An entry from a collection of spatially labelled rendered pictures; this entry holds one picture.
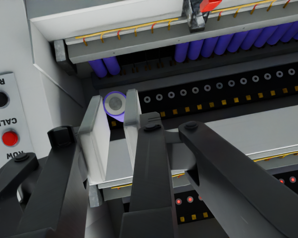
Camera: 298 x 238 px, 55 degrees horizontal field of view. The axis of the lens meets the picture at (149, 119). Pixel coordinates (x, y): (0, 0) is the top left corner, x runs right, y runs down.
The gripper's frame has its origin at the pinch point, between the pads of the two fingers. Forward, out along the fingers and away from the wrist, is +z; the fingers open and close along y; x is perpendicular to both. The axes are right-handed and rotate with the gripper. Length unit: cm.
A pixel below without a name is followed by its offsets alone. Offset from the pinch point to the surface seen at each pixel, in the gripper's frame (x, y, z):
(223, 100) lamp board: -8.9, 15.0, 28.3
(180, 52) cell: 0.6, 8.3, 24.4
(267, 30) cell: 1.5, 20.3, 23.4
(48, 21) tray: 7.4, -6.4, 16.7
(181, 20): 4.9, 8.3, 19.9
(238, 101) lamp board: -9.4, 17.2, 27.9
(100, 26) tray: 5.9, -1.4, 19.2
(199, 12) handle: 5.5, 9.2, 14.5
